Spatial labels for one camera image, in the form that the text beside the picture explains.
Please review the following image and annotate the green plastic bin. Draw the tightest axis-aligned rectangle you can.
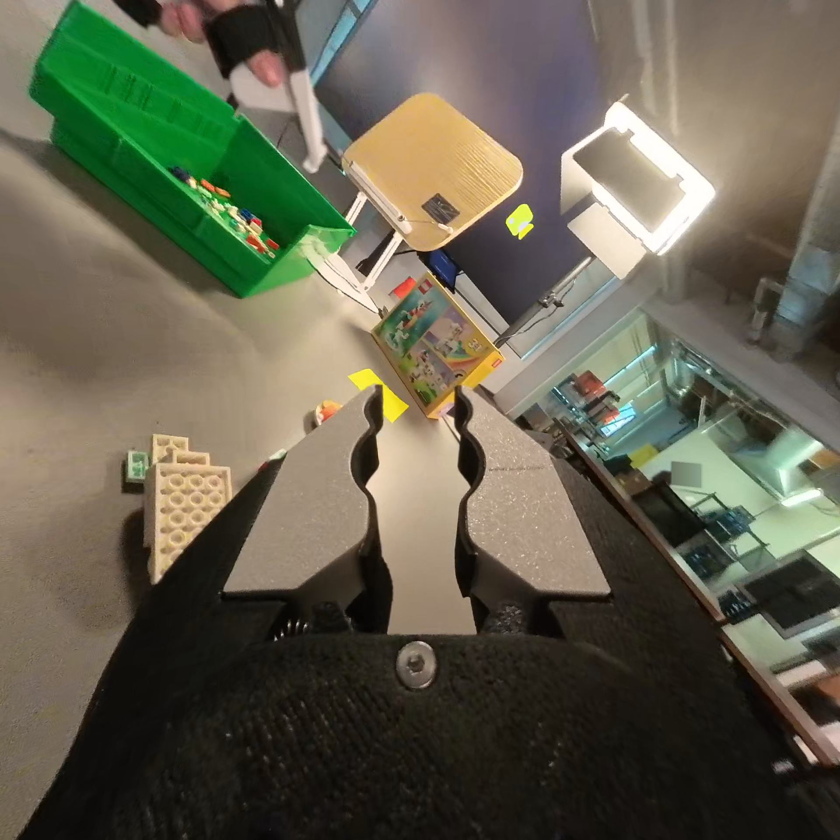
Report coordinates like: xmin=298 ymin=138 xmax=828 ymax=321
xmin=29 ymin=0 xmax=358 ymax=299

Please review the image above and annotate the white lego build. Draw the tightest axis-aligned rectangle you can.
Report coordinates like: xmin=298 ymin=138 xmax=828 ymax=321
xmin=143 ymin=433 xmax=234 ymax=585

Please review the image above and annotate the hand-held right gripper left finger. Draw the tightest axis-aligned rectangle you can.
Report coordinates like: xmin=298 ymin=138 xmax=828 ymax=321
xmin=223 ymin=384 xmax=395 ymax=616

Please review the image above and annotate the yellow paper sheet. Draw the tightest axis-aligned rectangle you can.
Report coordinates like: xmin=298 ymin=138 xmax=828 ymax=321
xmin=348 ymin=369 xmax=409 ymax=423

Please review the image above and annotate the gray computer monitor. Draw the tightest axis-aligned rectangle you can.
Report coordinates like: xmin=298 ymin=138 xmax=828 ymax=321
xmin=738 ymin=554 xmax=840 ymax=641

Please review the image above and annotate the bright studio light panel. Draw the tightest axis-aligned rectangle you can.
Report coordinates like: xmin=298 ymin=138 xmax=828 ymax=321
xmin=560 ymin=98 xmax=718 ymax=280

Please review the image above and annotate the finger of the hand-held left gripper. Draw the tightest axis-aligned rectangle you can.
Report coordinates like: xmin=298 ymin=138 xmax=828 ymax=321
xmin=290 ymin=67 xmax=327 ymax=174

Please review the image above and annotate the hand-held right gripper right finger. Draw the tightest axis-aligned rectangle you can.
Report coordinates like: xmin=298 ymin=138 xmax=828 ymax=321
xmin=453 ymin=386 xmax=613 ymax=623

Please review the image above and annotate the colourful lego set box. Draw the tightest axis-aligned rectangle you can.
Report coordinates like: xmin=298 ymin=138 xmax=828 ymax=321
xmin=371 ymin=272 xmax=506 ymax=421

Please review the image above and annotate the wooden book stand white base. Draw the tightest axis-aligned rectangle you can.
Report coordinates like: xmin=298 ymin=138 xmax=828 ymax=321
xmin=315 ymin=92 xmax=525 ymax=296

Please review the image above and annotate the pile of lego bricks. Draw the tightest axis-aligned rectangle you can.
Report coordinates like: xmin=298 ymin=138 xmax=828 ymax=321
xmin=169 ymin=165 xmax=282 ymax=265

